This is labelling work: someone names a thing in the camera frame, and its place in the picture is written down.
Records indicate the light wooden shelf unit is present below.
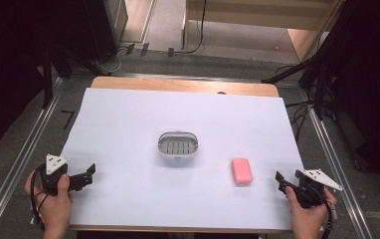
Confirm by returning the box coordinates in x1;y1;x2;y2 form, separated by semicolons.
181;0;345;64

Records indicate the black stand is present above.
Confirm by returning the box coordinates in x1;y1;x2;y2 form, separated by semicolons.
261;49;331;121
40;43;112;110

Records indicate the pink soap bar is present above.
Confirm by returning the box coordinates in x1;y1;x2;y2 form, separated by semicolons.
230;157;255;186

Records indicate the black hanging cable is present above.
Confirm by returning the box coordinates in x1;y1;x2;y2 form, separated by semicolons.
174;0;209;56

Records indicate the person's right hand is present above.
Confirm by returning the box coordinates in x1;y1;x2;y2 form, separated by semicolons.
285;186;338;239

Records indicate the white table cover sheet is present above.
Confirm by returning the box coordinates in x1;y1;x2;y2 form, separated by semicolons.
60;87;305;231

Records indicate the grey metal cabinet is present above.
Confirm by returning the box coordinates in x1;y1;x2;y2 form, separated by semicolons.
103;0;129;46

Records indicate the black curtain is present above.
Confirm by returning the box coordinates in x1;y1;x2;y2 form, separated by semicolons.
0;0;117;159
310;0;380;190

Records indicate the grey soap dish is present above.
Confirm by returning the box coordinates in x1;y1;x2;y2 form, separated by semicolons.
156;130;200;161

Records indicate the white floor cable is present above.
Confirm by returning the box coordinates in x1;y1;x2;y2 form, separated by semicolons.
95;46;127;75

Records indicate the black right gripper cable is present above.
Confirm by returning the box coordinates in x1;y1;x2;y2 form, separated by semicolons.
320;195;339;239

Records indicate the black floor cable bundle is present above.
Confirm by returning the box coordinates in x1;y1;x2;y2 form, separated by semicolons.
275;64;315;142

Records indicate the person's left hand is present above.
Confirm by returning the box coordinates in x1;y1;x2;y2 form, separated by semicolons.
24;170;74;239

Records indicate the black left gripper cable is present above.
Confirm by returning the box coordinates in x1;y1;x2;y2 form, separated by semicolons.
29;164;51;231

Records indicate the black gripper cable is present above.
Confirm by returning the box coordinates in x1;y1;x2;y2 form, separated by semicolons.
320;195;339;239
29;164;51;231

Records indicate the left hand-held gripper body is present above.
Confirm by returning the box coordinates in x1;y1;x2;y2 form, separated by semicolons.
40;153;70;197

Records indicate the metal floor rail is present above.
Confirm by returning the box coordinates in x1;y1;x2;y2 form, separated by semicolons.
0;77;65;239
305;108;375;239

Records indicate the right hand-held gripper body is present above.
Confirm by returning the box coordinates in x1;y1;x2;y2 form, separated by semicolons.
294;168;344;210

